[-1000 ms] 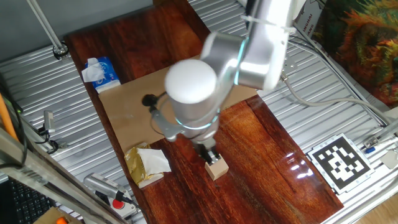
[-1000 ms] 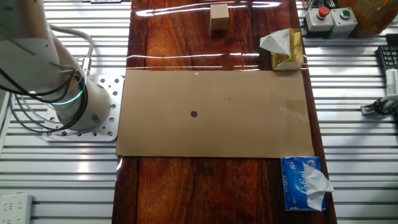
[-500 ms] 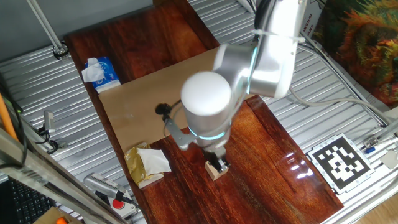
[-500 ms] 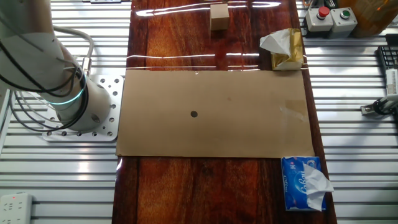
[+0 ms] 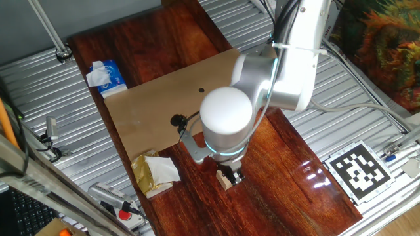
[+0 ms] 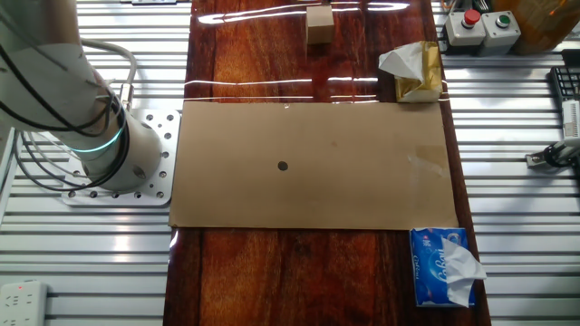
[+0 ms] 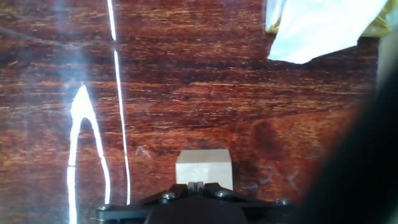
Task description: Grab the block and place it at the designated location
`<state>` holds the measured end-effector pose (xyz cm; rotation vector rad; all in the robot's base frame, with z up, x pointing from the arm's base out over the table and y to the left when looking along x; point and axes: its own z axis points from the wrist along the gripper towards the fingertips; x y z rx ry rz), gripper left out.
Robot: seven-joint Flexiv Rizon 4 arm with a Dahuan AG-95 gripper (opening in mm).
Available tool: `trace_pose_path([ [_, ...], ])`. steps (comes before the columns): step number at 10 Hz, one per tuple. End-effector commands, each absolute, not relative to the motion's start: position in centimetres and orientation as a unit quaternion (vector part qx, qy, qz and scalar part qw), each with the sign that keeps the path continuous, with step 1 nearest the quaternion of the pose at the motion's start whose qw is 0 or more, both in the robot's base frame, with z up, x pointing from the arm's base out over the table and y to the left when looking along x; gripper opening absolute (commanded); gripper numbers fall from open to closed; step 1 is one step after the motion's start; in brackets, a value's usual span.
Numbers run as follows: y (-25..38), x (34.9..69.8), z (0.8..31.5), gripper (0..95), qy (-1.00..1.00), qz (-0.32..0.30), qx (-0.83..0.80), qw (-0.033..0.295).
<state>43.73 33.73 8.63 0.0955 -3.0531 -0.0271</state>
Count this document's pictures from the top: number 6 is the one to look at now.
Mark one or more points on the light wooden block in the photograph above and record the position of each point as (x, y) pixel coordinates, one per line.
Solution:
(320, 27)

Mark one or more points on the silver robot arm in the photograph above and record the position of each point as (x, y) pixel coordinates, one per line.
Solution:
(45, 81)

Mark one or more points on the brown cardboard sheet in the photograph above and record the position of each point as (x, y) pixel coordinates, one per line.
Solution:
(272, 199)

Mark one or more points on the dark red wooden board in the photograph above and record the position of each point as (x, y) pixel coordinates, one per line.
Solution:
(272, 280)

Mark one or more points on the gold tissue pack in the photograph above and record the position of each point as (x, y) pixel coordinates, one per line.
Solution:
(426, 72)

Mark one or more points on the blue tissue pack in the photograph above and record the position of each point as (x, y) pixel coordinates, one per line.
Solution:
(428, 271)

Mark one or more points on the green button box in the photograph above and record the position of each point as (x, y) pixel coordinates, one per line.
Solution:
(498, 38)

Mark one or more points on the black keyboard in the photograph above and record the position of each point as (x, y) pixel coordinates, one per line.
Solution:
(566, 83)

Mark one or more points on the brown cardboard box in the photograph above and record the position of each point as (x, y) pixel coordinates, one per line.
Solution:
(544, 22)

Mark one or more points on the white power strip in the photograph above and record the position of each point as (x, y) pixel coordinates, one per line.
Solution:
(22, 305)

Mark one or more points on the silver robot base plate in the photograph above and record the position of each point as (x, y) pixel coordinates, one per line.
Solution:
(165, 136)

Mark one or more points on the silver camera on bracket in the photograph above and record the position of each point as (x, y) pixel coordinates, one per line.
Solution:
(562, 149)

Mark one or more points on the silver camera with vents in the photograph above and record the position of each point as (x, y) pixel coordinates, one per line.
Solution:
(572, 120)

